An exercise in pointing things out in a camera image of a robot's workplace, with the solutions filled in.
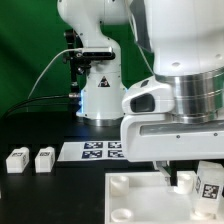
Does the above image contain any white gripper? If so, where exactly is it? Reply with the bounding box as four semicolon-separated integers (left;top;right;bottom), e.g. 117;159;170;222
120;115;224;183

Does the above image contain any white square tabletop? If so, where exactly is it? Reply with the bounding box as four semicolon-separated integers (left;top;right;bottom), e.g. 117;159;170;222
104;171;224;224

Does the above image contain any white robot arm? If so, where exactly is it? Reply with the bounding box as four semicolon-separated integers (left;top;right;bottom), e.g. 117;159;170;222
57;0;224;162

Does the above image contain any white tag sheet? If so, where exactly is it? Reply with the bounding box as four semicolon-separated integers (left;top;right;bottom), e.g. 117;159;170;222
58;141;124;162

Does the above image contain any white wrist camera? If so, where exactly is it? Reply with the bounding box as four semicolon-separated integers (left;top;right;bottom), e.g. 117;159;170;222
122;76;175;115

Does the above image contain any black cable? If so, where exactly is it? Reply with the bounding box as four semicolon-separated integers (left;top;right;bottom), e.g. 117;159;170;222
0;94;81;121

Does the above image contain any black camera stand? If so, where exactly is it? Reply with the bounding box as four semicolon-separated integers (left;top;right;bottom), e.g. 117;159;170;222
63;29;120;119

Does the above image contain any white cable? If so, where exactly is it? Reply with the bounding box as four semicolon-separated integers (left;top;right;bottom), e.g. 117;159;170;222
27;48;84;100

